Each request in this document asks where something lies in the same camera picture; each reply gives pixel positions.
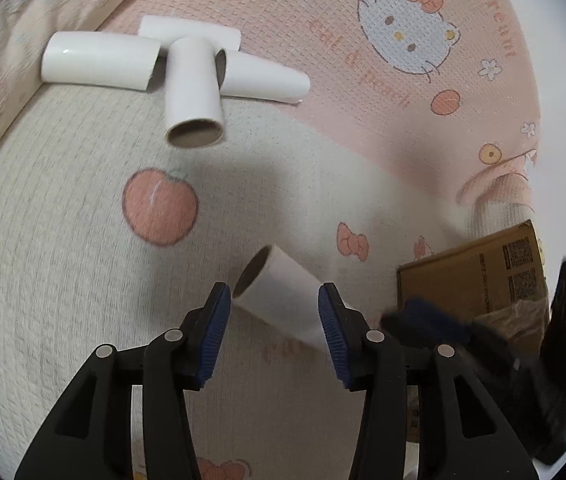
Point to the beige cartoon printed pillow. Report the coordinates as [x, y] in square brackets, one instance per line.
[28, 10]

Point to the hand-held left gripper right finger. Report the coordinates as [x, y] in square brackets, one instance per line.
[333, 340]

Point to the pink cartoon printed blanket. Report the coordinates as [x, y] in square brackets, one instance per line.
[63, 260]

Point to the white paper tube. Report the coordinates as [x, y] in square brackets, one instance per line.
[283, 285]
[190, 90]
[98, 57]
[263, 77]
[163, 27]

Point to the brown cardboard box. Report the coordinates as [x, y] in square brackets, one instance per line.
[453, 280]

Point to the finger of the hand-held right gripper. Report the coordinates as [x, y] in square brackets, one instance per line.
[428, 322]

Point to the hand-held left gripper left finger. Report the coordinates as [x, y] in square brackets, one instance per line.
[215, 330]

